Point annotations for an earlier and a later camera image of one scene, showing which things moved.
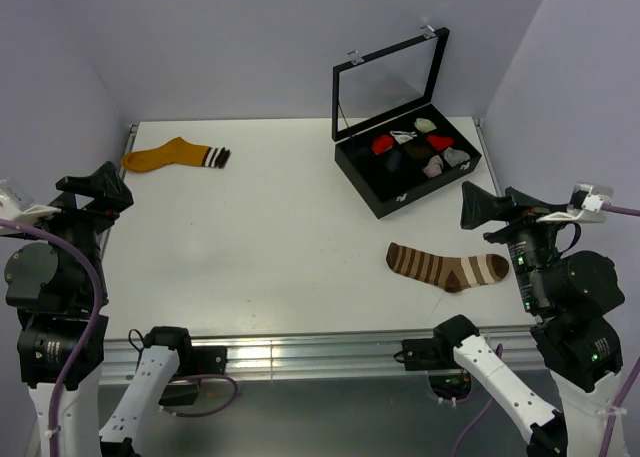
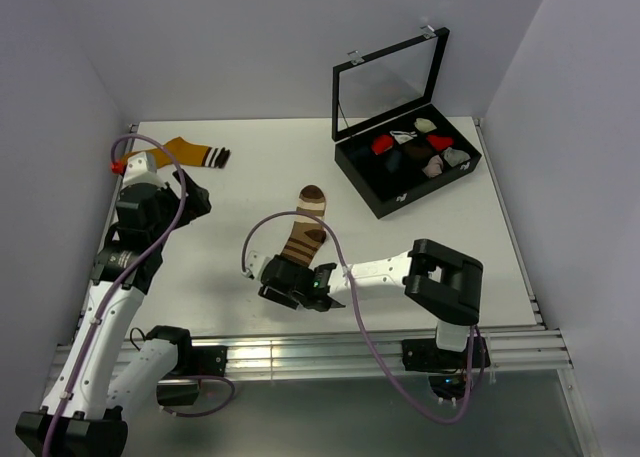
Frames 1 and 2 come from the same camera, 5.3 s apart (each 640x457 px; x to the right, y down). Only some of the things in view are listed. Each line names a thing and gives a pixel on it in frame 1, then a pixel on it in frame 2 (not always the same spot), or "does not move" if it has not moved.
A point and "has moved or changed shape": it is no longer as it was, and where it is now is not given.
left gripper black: x=106 y=179 → x=195 y=203
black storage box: x=398 y=161 does not move
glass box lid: x=368 y=92 does not move
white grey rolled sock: x=403 y=137 does not move
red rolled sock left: x=381 y=143 does not move
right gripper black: x=476 y=203 → x=278 y=297
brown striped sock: x=450 y=273 has moved or changed shape
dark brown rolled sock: x=418 y=152 does not move
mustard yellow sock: x=177 y=150 does not move
